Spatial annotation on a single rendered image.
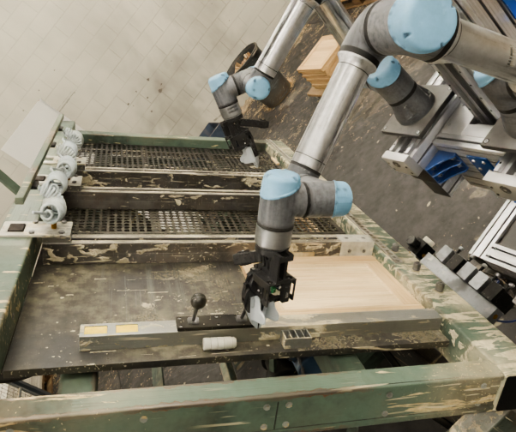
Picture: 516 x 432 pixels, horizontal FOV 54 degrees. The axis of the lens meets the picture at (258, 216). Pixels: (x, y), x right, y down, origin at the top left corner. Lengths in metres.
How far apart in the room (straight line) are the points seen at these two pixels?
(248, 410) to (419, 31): 0.81
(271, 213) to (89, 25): 5.83
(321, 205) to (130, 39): 5.84
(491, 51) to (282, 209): 0.56
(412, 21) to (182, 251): 0.96
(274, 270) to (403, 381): 0.39
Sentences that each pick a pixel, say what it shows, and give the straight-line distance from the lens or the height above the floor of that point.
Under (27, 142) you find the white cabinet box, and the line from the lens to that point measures 5.26.
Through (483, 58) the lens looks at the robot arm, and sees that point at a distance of 1.20.
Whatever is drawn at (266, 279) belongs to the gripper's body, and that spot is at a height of 1.50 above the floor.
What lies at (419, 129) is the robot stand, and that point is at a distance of 1.84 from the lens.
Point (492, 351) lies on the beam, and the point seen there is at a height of 0.89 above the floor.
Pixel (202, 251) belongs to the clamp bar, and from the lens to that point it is 1.61.
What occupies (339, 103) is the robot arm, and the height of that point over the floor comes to 1.56.
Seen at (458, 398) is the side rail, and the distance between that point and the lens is 1.31.
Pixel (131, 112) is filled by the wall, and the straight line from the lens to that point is 6.69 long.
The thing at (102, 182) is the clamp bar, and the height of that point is 1.65.
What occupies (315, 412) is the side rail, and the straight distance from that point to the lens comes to 1.15.
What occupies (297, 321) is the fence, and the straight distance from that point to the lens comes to 1.32.
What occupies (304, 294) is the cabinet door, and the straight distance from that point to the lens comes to 1.49.
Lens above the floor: 2.02
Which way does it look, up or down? 26 degrees down
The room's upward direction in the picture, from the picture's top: 52 degrees counter-clockwise
